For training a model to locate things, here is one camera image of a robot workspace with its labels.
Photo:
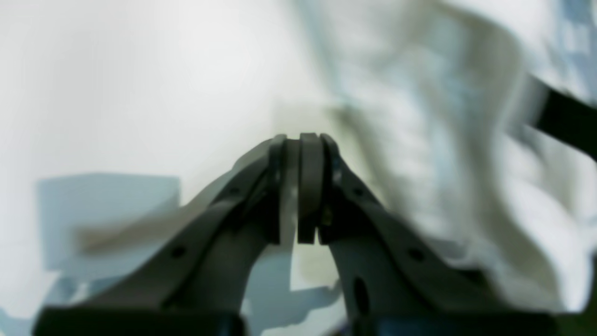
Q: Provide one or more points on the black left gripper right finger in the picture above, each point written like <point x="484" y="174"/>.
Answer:
<point x="394" y="284"/>

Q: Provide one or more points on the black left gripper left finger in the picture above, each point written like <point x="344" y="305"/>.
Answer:
<point x="195" y="284"/>

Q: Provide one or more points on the white t-shirt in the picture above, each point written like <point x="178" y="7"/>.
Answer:
<point x="477" y="118"/>

